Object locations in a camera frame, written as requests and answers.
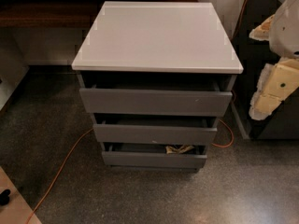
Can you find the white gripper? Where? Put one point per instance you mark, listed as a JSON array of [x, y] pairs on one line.
[[286, 28]]

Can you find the grey bottom drawer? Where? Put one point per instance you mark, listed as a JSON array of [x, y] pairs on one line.
[[151, 156]]

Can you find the grey drawer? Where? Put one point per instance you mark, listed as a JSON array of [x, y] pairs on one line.
[[155, 131], [155, 102], [151, 156]]

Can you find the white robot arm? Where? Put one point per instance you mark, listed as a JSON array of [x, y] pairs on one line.
[[284, 32]]

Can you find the grey top drawer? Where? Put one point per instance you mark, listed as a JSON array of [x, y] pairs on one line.
[[155, 102]]

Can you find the grey drawer cabinet white top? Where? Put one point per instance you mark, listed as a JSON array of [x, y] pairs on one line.
[[168, 46]]

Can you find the grey middle drawer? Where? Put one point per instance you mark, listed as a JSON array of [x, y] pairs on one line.
[[155, 131]]

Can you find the beige snack packet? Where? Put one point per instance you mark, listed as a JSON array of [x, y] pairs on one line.
[[178, 150]]

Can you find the dark wooden shelf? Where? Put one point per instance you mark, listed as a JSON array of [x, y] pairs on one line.
[[54, 13]]

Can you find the light wooden board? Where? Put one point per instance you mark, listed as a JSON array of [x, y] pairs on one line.
[[17, 210]]

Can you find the black knob object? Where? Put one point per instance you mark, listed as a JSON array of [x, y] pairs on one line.
[[4, 197]]

